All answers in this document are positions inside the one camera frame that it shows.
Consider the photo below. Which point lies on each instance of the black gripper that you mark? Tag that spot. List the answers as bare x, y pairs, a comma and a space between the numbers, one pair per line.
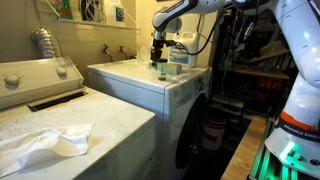
156, 49

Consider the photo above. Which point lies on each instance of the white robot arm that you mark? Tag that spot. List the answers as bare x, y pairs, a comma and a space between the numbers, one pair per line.
295, 140

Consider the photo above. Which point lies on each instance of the small clear glass jar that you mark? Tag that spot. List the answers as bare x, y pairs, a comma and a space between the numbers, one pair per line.
162, 69

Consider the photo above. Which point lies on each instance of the large white detergent jug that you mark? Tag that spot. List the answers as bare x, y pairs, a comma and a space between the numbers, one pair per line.
184, 51

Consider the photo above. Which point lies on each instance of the white front-load washing machine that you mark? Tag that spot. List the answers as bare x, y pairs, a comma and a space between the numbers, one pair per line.
179, 103

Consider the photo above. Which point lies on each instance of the cluttered storage shelf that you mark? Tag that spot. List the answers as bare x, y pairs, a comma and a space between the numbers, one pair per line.
253, 65

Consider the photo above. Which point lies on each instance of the white and red bucket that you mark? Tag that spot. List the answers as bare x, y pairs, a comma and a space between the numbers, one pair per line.
211, 138

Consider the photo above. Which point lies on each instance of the white top-load dryer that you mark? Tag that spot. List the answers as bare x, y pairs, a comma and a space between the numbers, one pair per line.
37, 94

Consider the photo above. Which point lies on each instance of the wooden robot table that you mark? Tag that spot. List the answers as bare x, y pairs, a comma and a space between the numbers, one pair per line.
241, 162

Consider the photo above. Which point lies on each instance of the white crumpled cloth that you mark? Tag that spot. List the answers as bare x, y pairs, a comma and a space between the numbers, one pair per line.
39, 145

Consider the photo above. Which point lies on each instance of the left wall water faucet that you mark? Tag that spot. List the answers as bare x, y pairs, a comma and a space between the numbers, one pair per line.
107, 52

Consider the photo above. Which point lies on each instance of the wall shelf with supplies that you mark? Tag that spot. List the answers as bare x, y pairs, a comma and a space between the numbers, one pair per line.
101, 13

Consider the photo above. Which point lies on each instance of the silver flexible vent duct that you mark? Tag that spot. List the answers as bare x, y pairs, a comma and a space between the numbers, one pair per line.
47, 43

